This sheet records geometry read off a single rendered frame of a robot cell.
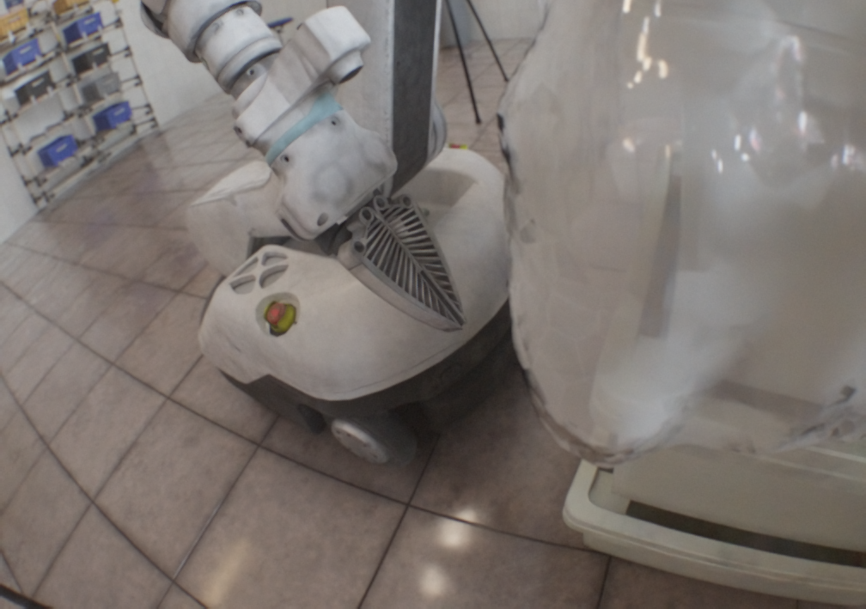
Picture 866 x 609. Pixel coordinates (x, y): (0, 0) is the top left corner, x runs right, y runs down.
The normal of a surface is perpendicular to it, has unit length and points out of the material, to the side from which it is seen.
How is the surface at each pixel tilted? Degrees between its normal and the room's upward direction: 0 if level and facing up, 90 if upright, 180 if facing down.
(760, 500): 96
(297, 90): 82
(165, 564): 0
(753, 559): 0
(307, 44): 90
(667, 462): 96
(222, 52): 76
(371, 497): 0
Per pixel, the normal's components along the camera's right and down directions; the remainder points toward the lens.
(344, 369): 0.21, 0.32
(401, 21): 0.87, 0.39
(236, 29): 0.43, 0.02
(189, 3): 0.11, 0.50
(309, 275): -0.16, -0.76
